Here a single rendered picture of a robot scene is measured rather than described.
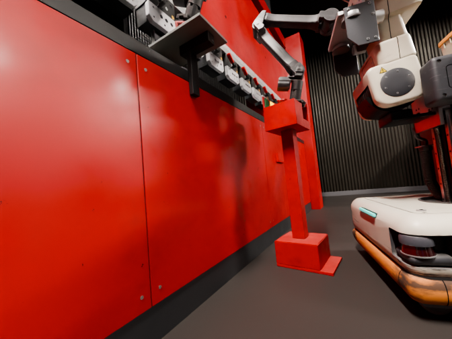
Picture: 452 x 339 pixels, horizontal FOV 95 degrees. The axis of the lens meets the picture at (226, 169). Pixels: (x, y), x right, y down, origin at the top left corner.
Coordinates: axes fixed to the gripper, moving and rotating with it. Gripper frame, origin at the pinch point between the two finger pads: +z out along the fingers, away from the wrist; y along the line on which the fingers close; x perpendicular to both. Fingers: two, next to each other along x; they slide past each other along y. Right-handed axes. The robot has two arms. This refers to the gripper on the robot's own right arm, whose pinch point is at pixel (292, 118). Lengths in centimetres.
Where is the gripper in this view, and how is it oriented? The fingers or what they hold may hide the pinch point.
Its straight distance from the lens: 118.8
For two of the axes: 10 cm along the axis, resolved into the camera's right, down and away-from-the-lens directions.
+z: -1.2, 9.9, 0.6
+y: -7.8, -1.3, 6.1
